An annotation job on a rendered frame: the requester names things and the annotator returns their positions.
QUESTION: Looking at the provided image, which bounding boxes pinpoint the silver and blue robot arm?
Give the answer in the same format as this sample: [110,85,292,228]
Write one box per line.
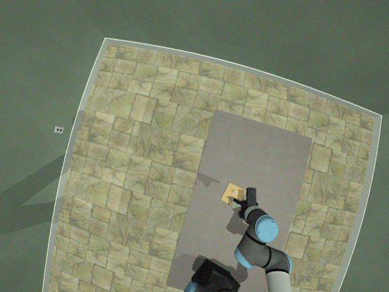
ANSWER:
[184,187,292,292]

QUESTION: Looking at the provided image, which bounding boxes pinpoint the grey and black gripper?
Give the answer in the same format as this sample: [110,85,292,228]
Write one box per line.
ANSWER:
[229,196,247,223]

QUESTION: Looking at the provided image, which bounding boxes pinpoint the tan flat mat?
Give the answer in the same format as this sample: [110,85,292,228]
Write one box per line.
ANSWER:
[221,183,246,205]

